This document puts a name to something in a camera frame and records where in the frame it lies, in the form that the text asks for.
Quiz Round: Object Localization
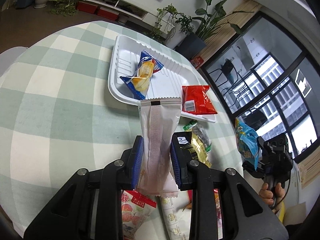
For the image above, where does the green leafy plant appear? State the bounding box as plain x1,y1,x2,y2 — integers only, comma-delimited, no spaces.
192,0,253,41

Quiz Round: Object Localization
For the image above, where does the blue yellow cake packet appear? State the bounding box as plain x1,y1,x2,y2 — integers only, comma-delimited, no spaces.
120,50,164,100

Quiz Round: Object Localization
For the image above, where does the white plastic tray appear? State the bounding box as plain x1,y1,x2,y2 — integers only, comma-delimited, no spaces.
107,35,218,124

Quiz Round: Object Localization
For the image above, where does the white tv cabinet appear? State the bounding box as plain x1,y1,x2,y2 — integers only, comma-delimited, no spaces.
53,0,163,28

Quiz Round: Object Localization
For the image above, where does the trailing green plant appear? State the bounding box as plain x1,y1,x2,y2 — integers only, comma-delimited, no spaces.
144,4,194,45

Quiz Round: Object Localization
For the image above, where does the light blue snack bag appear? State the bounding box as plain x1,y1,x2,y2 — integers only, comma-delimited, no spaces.
235,118,259,170

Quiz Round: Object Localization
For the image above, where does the clear green-edged seed packet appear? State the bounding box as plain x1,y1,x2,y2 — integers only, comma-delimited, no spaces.
183,120,212,153

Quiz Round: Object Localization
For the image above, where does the red box on floor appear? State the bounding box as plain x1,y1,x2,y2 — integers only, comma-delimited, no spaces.
190,56,204,69

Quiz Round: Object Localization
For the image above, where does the red-topped lychee snack packet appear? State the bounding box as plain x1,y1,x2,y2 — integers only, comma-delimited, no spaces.
121,190,157,239

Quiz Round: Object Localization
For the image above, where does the pale pink long packet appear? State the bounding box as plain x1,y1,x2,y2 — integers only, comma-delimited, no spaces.
138,98,182,198

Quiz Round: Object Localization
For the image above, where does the right hand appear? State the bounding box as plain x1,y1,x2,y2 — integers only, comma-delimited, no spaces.
258,183,285,207

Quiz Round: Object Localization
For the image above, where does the black snack packet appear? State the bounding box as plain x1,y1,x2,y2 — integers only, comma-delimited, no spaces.
174,131,199,160

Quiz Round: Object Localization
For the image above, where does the bright red snack bag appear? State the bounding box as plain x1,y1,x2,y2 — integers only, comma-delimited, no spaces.
182,85,217,115

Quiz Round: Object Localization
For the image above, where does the green checked tablecloth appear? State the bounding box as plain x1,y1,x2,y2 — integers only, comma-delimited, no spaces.
0,19,251,230

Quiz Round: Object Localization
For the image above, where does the gold foil snack packet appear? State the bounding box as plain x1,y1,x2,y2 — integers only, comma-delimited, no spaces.
191,132,212,168

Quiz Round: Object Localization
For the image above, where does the dark blue plant pot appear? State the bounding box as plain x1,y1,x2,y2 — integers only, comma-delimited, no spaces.
176,33,206,60

